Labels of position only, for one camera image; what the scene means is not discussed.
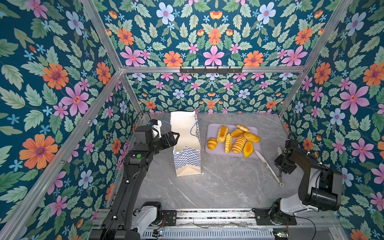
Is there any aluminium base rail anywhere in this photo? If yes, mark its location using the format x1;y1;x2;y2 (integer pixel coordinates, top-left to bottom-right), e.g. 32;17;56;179
89;207;346;230

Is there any yellow orange mango bread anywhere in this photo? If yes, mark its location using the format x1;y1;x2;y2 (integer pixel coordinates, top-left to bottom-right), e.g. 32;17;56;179
243;142;254;158

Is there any checkered paper bread bag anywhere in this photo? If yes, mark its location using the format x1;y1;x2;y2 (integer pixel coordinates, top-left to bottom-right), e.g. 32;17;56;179
170;111;202;177

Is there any small round striped bun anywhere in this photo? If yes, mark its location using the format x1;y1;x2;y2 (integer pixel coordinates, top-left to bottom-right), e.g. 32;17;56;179
207;138;218;150

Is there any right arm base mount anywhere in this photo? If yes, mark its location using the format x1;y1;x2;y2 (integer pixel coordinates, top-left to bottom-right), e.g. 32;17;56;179
252;198;297;226

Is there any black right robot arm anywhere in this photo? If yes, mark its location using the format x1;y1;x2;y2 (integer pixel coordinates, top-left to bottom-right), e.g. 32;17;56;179
270;133;343;224

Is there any black hook rail bracket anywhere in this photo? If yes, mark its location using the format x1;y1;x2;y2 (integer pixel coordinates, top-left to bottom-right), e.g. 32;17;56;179
179;66;243;75

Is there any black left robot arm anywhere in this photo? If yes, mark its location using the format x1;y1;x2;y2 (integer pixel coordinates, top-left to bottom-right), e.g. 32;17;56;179
89;120;180;240

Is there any long narrow striped bread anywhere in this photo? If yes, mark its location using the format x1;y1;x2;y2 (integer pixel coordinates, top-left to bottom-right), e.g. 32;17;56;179
225;134;233;154

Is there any white perforated cable duct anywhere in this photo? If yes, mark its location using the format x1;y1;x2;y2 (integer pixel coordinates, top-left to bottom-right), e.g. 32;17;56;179
141;229;275;240

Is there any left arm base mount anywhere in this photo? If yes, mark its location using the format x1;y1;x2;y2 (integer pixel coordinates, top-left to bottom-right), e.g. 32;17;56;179
141;202;178;227

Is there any wide striped bread roll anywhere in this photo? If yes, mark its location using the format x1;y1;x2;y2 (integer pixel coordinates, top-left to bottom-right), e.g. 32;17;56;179
232;136;246;154

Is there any lavender plastic tray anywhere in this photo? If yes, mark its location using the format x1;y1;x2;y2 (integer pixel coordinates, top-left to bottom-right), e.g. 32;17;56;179
205;123;262;159

